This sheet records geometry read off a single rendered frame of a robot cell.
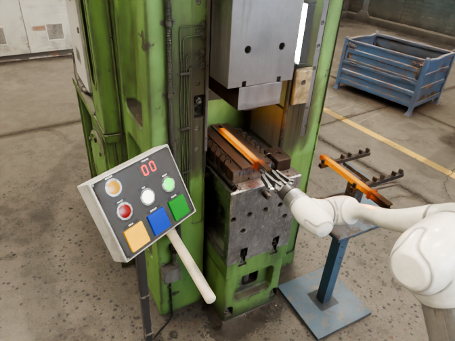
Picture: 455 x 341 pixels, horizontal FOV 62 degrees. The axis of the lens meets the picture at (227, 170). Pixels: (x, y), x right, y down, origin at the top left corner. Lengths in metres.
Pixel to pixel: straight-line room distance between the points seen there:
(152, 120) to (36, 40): 5.21
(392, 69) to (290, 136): 3.49
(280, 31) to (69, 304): 1.87
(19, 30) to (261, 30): 5.41
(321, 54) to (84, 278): 1.88
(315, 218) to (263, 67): 0.60
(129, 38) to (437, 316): 1.50
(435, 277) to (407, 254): 0.06
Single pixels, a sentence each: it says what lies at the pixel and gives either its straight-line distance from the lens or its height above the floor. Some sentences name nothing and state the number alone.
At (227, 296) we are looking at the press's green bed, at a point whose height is 0.22.
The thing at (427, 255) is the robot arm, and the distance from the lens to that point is 0.89.
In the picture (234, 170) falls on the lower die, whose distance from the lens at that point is 1.65.
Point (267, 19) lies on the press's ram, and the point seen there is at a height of 1.61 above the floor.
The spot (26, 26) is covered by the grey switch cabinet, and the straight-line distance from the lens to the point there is 6.58.
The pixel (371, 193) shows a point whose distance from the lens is 1.67.
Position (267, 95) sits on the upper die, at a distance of 1.55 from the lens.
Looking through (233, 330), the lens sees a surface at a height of 0.00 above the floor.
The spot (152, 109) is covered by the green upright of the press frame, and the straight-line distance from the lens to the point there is 1.50.
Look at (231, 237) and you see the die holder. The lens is 1.79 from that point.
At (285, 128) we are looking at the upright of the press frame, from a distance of 1.89.
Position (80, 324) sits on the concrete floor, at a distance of 2.38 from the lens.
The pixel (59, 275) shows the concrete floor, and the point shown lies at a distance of 2.65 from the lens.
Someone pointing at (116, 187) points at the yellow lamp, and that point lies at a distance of 1.25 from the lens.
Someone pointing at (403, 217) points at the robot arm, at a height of 1.22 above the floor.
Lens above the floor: 1.88
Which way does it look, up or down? 33 degrees down
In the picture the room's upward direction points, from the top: 4 degrees clockwise
